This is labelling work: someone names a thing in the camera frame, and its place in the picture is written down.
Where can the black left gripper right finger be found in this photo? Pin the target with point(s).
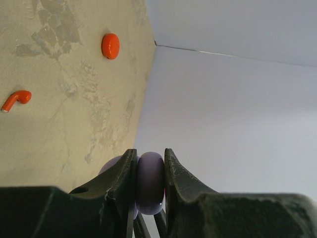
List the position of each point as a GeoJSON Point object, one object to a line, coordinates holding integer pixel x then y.
{"type": "Point", "coordinates": [194, 210]}

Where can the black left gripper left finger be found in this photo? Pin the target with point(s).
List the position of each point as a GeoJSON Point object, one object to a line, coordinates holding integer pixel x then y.
{"type": "Point", "coordinates": [100, 208]}

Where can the purple earbud charging case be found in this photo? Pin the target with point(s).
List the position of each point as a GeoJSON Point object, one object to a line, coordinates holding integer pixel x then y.
{"type": "Point", "coordinates": [150, 184]}

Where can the orange earbud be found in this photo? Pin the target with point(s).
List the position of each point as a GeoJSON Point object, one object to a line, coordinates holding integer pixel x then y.
{"type": "Point", "coordinates": [21, 96]}

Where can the orange round cap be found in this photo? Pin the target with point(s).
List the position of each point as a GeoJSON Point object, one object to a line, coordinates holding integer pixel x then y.
{"type": "Point", "coordinates": [110, 46]}

